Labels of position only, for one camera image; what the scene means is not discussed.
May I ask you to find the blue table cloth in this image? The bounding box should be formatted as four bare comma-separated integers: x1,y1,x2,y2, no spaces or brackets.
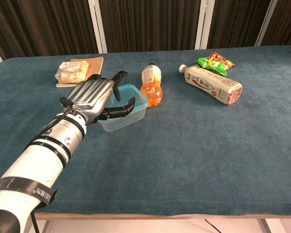
0,45,291,216

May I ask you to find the clear blue plastic container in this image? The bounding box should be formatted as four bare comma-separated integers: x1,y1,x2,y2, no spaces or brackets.
97,83,150,123

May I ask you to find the brown spiral notebook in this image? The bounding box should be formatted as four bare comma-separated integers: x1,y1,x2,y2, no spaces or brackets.
55,56,105,88

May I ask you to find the orange drink bottle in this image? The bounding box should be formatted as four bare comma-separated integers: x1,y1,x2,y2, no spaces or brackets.
140,63,163,108

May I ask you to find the clear wrapped bread package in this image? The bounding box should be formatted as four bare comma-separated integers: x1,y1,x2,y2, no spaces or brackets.
54,60,90,84

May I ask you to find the beige milk tea bottle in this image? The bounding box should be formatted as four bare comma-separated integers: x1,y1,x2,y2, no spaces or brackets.
178,64,243,106

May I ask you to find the green orange snack bag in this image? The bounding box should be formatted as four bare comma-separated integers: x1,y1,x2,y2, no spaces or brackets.
196,51,235,78

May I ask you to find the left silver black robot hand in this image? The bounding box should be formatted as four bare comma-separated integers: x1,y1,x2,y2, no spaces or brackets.
60,70,136,125

